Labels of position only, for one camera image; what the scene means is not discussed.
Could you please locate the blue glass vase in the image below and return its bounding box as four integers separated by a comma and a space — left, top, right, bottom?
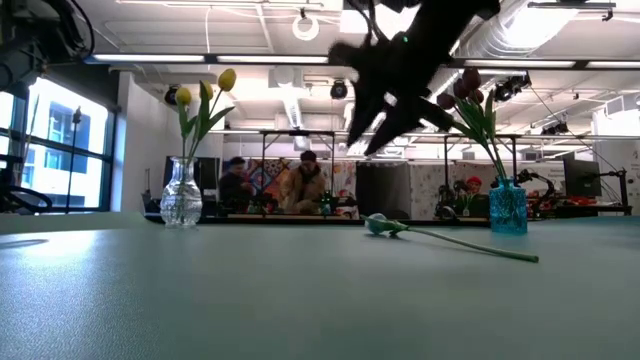
488, 177, 529, 236

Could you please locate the white hanging ring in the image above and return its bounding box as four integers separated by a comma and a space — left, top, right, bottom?
291, 13, 320, 42

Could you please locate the silver ventilation duct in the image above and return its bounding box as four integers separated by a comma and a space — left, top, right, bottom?
449, 0, 581, 104

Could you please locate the white artificial tulip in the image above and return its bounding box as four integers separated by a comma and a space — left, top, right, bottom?
360, 212, 541, 265

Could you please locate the green leaf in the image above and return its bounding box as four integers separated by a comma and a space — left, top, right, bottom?
452, 78, 509, 184

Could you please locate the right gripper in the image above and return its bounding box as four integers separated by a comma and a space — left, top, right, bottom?
327, 31, 457, 158

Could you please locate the white patterned cloth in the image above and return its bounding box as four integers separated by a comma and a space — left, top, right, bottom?
409, 162, 501, 220

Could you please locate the background workbench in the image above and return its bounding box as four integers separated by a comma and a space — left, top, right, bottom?
522, 194, 634, 217

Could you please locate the long overhead light bar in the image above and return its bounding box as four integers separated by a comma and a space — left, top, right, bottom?
82, 51, 640, 70

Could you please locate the black metal frame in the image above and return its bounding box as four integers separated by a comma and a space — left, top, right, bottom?
442, 132, 520, 186
258, 128, 337, 216

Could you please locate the white air vent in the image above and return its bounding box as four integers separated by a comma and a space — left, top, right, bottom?
602, 94, 640, 119

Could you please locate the black office chair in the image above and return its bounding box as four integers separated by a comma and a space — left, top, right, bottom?
0, 154, 54, 215

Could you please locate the black curtain panel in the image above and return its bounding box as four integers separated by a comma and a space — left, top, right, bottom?
355, 162, 412, 220

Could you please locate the colourful patchwork quilt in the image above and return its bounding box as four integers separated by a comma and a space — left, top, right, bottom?
249, 158, 359, 216

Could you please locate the black monitor screen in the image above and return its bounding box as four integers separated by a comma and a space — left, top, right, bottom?
163, 155, 221, 201

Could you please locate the clear glass vase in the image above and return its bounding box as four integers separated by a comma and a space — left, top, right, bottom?
159, 155, 204, 230

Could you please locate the black pole stand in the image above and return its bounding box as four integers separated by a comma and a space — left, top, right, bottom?
66, 106, 84, 214

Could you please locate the person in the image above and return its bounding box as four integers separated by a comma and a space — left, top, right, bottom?
278, 149, 327, 216
218, 156, 256, 216

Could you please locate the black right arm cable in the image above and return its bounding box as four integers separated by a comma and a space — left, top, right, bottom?
344, 0, 382, 44

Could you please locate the black ceiling spotlight cluster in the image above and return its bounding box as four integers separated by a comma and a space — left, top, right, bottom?
539, 121, 571, 136

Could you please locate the large dark-framed window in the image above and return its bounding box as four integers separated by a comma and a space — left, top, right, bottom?
0, 74, 117, 212

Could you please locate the dark computer monitor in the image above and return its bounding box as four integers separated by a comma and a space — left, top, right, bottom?
562, 158, 604, 199

